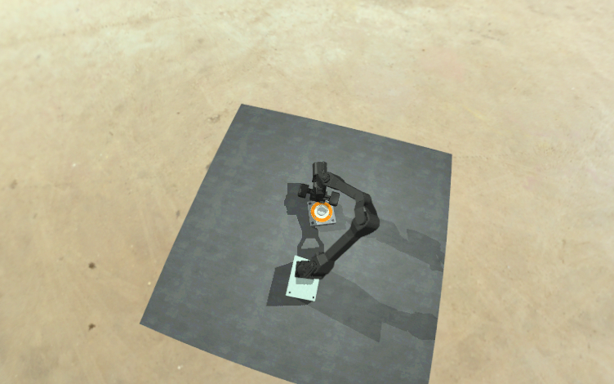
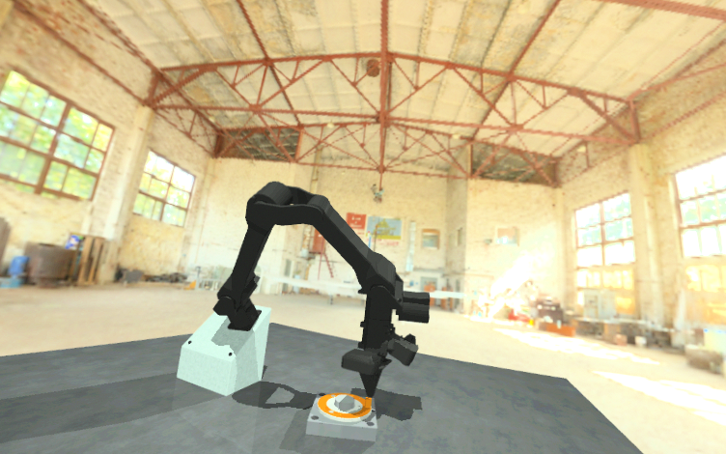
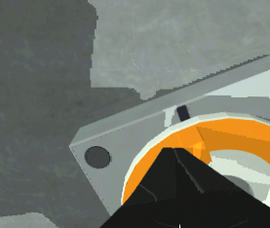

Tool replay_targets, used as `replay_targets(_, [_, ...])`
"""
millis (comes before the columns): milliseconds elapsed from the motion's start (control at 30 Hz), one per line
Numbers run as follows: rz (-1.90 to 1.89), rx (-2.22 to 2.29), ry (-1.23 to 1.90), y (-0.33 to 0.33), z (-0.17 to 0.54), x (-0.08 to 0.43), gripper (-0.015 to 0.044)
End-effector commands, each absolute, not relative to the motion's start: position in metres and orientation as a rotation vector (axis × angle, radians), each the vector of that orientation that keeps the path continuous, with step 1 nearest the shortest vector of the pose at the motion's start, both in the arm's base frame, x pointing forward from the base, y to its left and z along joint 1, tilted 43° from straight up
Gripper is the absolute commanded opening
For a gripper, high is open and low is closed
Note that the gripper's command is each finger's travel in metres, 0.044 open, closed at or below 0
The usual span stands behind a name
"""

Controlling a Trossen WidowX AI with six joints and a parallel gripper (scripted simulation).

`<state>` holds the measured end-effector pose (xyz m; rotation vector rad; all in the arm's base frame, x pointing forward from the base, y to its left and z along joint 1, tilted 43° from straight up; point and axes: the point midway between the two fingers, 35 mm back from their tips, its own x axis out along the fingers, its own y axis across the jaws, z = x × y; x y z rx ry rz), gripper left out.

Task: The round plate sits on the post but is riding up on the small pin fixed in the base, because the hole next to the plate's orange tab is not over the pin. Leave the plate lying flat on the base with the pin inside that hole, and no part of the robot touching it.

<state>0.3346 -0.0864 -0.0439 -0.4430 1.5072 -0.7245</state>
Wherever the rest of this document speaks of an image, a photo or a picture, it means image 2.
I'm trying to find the orange round plate with tab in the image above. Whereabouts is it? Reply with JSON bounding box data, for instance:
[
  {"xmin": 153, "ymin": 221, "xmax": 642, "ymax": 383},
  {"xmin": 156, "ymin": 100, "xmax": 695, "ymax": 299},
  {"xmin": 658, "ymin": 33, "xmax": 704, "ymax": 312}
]
[{"xmin": 318, "ymin": 393, "xmax": 372, "ymax": 422}]

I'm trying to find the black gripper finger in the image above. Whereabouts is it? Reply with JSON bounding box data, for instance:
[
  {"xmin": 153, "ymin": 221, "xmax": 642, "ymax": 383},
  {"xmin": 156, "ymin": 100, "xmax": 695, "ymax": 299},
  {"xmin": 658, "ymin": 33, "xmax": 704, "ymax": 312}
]
[
  {"xmin": 374, "ymin": 358, "xmax": 392, "ymax": 395},
  {"xmin": 359, "ymin": 364, "xmax": 386, "ymax": 397}
]

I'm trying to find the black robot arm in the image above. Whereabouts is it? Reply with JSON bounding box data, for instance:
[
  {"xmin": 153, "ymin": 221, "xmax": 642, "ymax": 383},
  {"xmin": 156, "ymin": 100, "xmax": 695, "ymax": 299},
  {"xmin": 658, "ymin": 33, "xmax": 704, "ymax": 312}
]
[{"xmin": 212, "ymin": 182, "xmax": 430, "ymax": 366}]

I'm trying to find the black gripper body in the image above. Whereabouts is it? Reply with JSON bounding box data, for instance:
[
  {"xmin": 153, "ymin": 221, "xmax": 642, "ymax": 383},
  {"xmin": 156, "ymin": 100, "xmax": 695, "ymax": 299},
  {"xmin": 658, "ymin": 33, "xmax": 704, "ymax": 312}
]
[{"xmin": 341, "ymin": 316, "xmax": 394, "ymax": 375}]

